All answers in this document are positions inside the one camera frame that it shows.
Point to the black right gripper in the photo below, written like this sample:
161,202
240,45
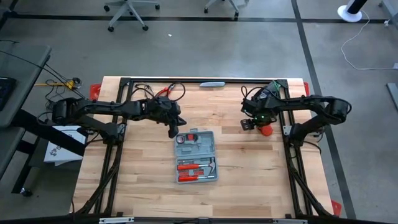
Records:
259,109

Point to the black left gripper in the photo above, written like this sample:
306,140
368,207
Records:
166,110

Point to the dark tape roll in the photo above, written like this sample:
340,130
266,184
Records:
177,139

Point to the red plastic box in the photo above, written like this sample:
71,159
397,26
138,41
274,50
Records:
267,130

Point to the grey plastic tool case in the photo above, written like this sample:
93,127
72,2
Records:
199,149

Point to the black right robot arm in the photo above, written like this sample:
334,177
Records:
311,101

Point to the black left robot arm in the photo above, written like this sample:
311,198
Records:
102,107

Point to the red corner clamp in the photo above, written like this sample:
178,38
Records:
94,91
307,90
335,208

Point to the grey utility knife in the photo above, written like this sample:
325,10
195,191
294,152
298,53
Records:
212,84

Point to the grey office chair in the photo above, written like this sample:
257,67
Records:
231,6

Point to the white printed box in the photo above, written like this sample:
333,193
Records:
59,152

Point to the white round floor stand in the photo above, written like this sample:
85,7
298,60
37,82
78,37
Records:
349,16

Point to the office chair base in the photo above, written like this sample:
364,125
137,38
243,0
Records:
127,6

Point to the grey floor plate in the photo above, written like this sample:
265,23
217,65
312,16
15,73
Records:
393,93

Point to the large grey side table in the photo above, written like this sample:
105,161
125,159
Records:
25,62

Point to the small grey side table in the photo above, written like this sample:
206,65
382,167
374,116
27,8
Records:
7,146

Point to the grey furniture corner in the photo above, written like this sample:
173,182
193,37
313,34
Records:
392,7

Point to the black keyboard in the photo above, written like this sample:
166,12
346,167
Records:
6,91

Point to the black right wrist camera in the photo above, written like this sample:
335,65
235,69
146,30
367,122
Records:
246,124

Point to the black metal rig frame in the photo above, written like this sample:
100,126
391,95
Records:
202,80

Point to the silver frame bracket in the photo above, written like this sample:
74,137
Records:
116,220
290,221

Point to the black desk leg frame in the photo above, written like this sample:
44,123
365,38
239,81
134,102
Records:
46,137

